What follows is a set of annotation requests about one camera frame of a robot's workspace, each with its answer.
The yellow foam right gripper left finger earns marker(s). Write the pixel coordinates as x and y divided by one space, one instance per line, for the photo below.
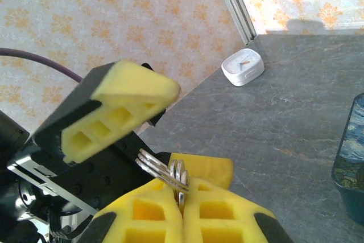
142 217

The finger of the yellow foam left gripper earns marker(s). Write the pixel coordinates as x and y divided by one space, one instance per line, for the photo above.
210 169
125 83

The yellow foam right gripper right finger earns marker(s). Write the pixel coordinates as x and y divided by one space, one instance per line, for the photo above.
227 217

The silver metal fork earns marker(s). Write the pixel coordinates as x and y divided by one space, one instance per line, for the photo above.
153 166

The white square alarm clock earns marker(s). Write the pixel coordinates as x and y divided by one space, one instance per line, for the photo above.
241 66

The starry night painted box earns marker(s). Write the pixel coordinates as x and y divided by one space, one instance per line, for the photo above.
351 163

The aluminium frame post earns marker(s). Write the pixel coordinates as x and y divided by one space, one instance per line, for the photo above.
236 6

